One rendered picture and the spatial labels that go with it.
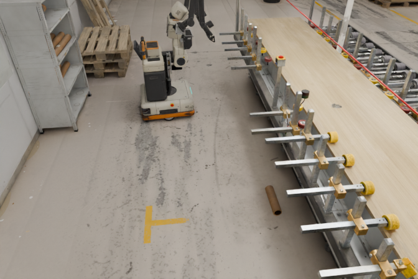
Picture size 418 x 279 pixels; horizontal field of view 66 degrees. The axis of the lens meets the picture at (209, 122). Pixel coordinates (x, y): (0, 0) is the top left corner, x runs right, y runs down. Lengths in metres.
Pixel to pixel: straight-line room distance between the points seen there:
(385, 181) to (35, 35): 3.37
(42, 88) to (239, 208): 2.53
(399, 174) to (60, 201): 2.86
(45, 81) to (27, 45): 0.42
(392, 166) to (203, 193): 1.67
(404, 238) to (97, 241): 2.24
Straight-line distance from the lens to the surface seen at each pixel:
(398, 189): 2.33
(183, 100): 4.08
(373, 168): 2.42
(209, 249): 2.86
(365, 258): 2.27
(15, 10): 3.80
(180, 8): 3.82
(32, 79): 4.07
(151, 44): 4.09
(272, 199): 3.14
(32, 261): 3.14
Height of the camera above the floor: 2.38
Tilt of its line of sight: 35 degrees down
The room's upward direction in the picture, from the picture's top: straight up
